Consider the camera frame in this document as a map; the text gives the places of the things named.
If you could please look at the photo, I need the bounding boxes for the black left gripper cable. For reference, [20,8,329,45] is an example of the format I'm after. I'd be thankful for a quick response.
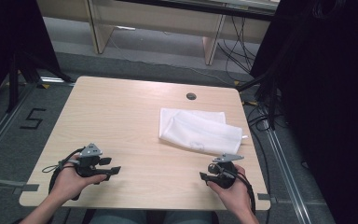
[41,147,86,196]

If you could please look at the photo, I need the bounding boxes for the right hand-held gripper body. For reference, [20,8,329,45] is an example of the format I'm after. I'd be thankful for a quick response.
[207,152,245,189]

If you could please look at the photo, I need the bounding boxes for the person's left hand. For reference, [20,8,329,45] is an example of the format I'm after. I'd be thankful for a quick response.
[49,153,108,202]

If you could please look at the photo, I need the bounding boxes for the aluminium floor rail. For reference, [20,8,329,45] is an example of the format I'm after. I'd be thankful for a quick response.
[264,127,312,224]
[0,76,76,167]

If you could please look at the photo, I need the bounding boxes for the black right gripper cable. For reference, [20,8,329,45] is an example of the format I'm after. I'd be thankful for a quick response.
[227,169,257,217]

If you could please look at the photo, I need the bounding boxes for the white mesh laundry bag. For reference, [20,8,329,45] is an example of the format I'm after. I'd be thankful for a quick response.
[158,107,250,157]

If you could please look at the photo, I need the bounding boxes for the hanging black cable bundle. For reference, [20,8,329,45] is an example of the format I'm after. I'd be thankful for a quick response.
[216,14,259,82]

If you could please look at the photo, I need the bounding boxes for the person's right hand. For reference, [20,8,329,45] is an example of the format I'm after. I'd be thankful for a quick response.
[206,164,254,217]

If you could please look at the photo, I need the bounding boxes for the black curtain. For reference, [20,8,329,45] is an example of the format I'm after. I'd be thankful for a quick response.
[0,0,61,108]
[250,0,358,224]

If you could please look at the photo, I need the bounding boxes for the black floor cables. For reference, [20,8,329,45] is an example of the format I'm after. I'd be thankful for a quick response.
[243,101,278,224]

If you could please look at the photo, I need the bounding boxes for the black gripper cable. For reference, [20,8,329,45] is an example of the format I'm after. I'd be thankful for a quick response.
[41,147,86,196]
[227,169,257,217]

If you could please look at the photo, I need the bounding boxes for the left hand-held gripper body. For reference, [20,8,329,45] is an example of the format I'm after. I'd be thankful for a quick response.
[74,143,104,179]

